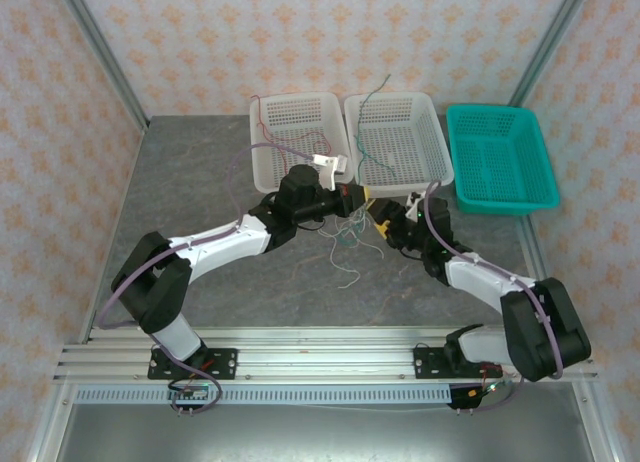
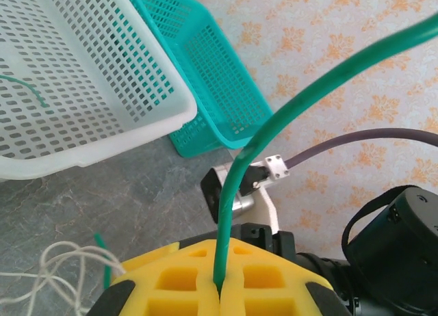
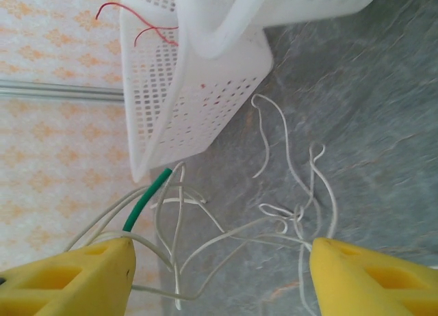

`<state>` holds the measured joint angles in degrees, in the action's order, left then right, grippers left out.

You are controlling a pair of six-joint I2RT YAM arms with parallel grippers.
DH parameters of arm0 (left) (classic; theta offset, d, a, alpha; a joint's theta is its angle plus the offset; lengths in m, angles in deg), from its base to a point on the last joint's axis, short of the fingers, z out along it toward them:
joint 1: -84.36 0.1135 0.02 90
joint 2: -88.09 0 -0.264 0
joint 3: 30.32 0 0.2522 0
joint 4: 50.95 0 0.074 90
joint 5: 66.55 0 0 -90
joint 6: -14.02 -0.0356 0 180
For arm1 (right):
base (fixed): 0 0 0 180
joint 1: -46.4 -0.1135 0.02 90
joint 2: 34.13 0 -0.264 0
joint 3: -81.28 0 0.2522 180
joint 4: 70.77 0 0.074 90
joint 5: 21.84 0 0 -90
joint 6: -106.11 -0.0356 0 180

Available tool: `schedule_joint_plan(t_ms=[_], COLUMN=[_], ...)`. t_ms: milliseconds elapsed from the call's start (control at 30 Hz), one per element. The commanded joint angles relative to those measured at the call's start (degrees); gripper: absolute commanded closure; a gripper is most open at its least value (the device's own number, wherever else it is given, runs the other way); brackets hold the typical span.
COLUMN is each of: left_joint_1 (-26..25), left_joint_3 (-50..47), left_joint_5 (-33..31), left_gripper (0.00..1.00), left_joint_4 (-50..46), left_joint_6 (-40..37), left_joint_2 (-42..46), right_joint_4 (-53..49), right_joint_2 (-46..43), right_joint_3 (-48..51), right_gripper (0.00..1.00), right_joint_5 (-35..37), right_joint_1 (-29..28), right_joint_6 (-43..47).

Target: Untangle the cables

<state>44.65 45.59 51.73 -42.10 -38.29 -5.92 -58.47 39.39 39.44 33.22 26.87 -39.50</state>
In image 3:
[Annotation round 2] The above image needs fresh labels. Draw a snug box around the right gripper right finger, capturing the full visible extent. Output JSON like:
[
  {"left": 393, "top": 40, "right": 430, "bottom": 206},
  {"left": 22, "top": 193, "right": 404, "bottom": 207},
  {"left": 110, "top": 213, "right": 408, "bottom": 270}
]
[{"left": 309, "top": 237, "right": 438, "bottom": 316}]

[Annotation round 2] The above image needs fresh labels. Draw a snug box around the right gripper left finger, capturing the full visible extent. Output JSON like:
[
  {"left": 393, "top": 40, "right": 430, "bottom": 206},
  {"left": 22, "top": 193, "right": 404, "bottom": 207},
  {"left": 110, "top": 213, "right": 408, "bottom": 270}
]
[{"left": 0, "top": 238, "right": 137, "bottom": 316}]

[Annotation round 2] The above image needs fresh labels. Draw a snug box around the green cable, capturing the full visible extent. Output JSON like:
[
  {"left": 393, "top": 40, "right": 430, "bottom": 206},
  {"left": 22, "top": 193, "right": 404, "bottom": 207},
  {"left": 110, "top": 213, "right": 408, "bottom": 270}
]
[{"left": 122, "top": 168, "right": 174, "bottom": 233}]

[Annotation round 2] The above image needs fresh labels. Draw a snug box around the white cable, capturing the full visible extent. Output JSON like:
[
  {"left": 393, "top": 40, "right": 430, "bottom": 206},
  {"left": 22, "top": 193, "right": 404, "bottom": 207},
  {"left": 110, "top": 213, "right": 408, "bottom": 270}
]
[
  {"left": 251, "top": 93, "right": 339, "bottom": 316},
  {"left": 66, "top": 161, "right": 309, "bottom": 311}
]

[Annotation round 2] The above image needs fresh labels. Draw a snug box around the red cable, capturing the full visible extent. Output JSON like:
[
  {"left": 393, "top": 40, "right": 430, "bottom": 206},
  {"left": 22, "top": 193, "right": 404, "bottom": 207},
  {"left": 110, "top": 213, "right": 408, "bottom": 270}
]
[
  {"left": 94, "top": 1, "right": 179, "bottom": 47},
  {"left": 133, "top": 25, "right": 179, "bottom": 47}
]

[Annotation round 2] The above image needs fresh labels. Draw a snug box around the white plastic basket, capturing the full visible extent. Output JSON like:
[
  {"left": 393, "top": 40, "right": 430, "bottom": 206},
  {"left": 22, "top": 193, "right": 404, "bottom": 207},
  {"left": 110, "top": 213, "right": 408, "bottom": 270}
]
[
  {"left": 119, "top": 0, "right": 274, "bottom": 184},
  {"left": 176, "top": 0, "right": 389, "bottom": 60}
]

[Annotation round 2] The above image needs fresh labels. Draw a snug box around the aluminium frame post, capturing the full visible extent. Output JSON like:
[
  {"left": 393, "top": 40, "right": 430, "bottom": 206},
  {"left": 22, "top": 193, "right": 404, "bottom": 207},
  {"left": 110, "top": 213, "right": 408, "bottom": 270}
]
[{"left": 0, "top": 79, "right": 125, "bottom": 103}]

